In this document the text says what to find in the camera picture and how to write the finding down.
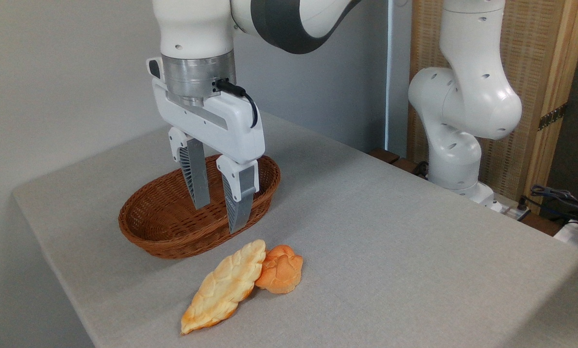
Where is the grey tablecloth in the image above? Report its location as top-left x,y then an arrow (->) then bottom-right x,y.
12,112 -> 578,348

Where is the round orange bread roll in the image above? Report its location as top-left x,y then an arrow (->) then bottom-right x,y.
255,245 -> 303,294

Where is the wooden woven folding screen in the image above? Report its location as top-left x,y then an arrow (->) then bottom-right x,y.
407,0 -> 578,214

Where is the brown wicker oval basket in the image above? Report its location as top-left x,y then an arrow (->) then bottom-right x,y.
119,155 -> 281,260

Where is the long pale braided bread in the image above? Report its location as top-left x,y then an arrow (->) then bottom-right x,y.
181,239 -> 267,335

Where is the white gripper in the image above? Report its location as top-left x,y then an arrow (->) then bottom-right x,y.
147,57 -> 266,234

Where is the white power strip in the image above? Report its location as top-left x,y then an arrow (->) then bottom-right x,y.
491,199 -> 531,222

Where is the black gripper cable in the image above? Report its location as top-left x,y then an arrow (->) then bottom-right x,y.
215,79 -> 259,129

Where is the black cable bundle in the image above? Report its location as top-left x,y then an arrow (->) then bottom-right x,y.
519,184 -> 578,224

